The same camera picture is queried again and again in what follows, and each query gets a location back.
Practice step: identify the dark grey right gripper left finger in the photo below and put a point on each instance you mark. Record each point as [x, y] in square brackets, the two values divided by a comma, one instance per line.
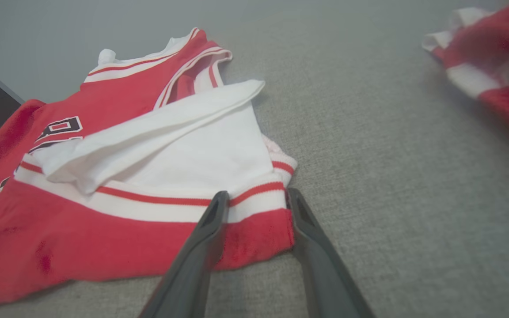
[192, 265]

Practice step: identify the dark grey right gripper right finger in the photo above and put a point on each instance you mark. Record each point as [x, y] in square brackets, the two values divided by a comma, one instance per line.
[325, 274]

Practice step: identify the red and white basketball jersey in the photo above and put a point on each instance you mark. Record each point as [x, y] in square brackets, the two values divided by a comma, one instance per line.
[82, 238]

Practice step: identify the red Bulls basketball shorts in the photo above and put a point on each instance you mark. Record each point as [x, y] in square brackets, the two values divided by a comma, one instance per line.
[502, 53]

